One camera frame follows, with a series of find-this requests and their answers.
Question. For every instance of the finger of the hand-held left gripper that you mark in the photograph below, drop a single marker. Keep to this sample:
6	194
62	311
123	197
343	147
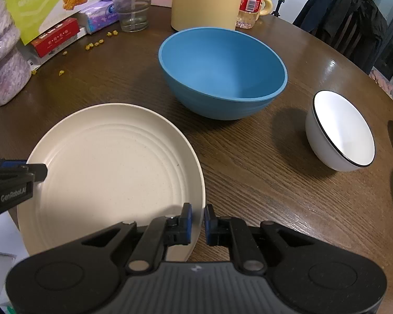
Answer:
9	163
39	171

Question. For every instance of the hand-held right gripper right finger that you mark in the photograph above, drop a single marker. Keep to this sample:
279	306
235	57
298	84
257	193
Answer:
210	225

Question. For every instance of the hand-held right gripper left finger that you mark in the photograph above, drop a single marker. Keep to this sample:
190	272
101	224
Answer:
186	225

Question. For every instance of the cream plate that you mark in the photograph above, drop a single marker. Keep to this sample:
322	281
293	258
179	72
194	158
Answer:
111	170

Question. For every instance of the blue bowl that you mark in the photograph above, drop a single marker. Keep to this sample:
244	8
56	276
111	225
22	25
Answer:
222	68

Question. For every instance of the white bowl with black rim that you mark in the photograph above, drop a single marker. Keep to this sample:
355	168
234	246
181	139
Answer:
344	130

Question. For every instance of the purple knitted vase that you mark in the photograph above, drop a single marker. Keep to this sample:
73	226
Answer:
6	68

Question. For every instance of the red box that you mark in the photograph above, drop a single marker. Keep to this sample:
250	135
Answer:
52	37

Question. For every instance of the scattered yellow crumbs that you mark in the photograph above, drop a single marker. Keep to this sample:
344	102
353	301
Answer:
114	33

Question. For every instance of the green snack box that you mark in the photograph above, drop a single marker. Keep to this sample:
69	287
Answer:
36	3

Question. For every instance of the purple tissue pack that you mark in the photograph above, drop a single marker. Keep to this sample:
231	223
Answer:
100	16

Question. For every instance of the clear drinking glass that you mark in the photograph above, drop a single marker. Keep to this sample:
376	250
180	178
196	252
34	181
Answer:
131	23

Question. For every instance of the yellow thermos jug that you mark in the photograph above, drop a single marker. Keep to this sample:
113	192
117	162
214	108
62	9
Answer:
206	0

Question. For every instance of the yellow bear mug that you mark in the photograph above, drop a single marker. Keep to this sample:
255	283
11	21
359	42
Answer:
269	6

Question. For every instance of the dark blue jacket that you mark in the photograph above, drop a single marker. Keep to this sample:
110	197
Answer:
317	6

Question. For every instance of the black jacket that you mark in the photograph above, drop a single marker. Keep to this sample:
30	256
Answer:
366	23

